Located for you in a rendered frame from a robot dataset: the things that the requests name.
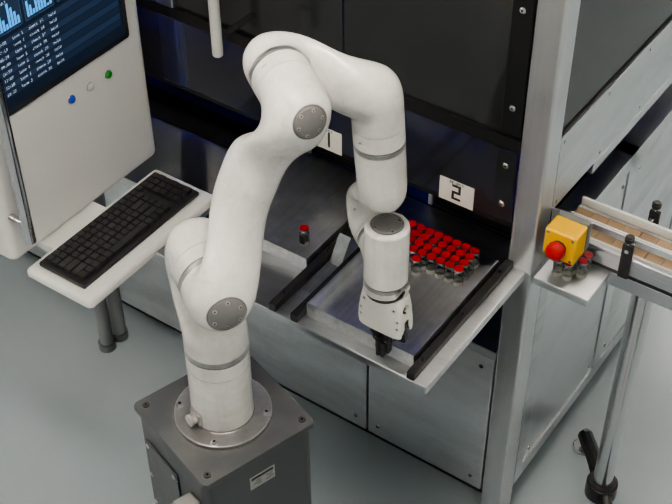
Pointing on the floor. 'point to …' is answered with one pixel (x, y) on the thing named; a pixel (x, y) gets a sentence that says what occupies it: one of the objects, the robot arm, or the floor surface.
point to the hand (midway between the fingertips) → (383, 345)
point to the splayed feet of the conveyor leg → (586, 446)
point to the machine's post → (529, 235)
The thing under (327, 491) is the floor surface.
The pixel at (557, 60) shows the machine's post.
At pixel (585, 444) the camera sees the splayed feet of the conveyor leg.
